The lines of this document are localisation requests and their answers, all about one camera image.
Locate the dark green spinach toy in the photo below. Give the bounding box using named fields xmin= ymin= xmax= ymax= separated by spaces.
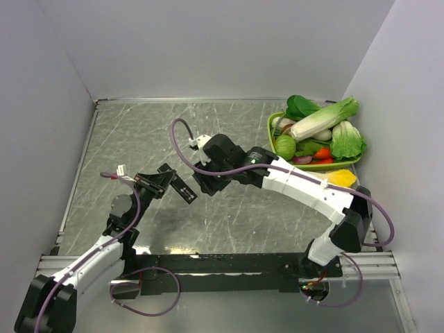
xmin=285 ymin=95 xmax=321 ymax=121

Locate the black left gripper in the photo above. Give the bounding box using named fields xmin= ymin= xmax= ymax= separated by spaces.
xmin=130 ymin=169 xmax=176 ymax=226

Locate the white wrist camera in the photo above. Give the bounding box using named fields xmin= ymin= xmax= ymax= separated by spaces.
xmin=111 ymin=164 xmax=135 ymax=182
xmin=189 ymin=135 xmax=212 ymax=166

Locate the aluminium frame rail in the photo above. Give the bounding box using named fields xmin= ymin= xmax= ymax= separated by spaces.
xmin=35 ymin=252 xmax=401 ymax=280

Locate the large napa cabbage toy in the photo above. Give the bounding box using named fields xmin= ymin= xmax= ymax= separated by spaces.
xmin=290 ymin=97 xmax=359 ymax=142

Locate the white mushroom toy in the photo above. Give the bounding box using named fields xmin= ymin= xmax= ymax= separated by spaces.
xmin=271 ymin=116 xmax=296 ymax=132

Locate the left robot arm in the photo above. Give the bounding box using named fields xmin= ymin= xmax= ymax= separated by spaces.
xmin=14 ymin=165 xmax=176 ymax=332

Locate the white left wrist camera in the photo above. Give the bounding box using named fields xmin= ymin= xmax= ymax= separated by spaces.
xmin=111 ymin=164 xmax=135 ymax=182

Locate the green vegetable basket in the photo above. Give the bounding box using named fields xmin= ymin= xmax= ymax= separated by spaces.
xmin=266 ymin=112 xmax=361 ymax=171

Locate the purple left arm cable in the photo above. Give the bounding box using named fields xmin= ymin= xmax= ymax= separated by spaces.
xmin=34 ymin=171 xmax=182 ymax=333

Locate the yellow cabbage toy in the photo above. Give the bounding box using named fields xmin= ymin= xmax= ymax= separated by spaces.
xmin=310 ymin=169 xmax=357 ymax=188

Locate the white radish toy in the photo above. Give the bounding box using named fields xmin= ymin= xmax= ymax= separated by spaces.
xmin=311 ymin=129 xmax=332 ymax=142

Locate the green leafy lettuce toy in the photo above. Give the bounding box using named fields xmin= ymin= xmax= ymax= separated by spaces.
xmin=330 ymin=121 xmax=366 ymax=160

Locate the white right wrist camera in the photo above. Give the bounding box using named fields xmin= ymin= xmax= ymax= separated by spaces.
xmin=189 ymin=135 xmax=212 ymax=166

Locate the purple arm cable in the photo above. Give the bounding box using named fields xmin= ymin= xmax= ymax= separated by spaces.
xmin=171 ymin=118 xmax=395 ymax=308
xmin=34 ymin=171 xmax=182 ymax=333

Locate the round green cabbage toy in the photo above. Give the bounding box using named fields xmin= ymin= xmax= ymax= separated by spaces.
xmin=275 ymin=135 xmax=296 ymax=160

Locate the red chili toy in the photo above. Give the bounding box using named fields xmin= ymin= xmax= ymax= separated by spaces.
xmin=311 ymin=158 xmax=334 ymax=165

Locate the purple onion toy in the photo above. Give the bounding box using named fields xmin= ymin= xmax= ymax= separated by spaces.
xmin=292 ymin=155 xmax=312 ymax=165

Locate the orange carrot toy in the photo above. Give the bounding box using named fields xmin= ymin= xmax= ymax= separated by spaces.
xmin=313 ymin=148 xmax=332 ymax=160

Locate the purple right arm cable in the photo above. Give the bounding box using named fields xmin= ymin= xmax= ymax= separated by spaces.
xmin=171 ymin=118 xmax=395 ymax=308

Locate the black remote control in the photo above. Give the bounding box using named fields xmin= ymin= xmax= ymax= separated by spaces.
xmin=157 ymin=163 xmax=198 ymax=205

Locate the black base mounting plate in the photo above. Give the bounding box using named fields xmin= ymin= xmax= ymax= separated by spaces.
xmin=120 ymin=253 xmax=343 ymax=296

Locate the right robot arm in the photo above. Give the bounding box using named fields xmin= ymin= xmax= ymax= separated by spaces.
xmin=189 ymin=134 xmax=372 ymax=277

